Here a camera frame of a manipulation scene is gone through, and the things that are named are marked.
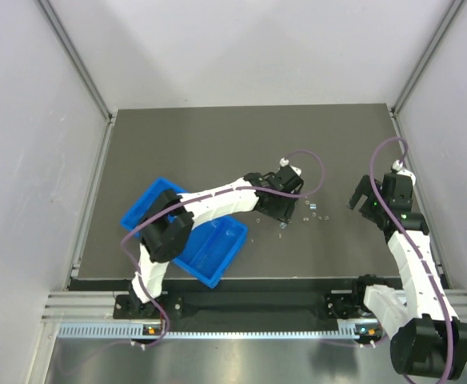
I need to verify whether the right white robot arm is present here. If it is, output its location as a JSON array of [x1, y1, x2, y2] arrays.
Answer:
[[348, 161, 467, 382]]

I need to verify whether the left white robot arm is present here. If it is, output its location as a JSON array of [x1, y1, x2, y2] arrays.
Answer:
[[130, 160, 304, 313]]

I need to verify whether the blue compartment bin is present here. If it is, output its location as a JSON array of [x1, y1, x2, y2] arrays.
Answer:
[[121, 178, 248, 288]]

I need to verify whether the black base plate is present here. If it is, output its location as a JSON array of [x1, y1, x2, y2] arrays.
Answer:
[[112, 290, 362, 321]]

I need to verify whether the slotted cable duct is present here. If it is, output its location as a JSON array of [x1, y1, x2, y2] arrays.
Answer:
[[58, 319, 383, 341]]

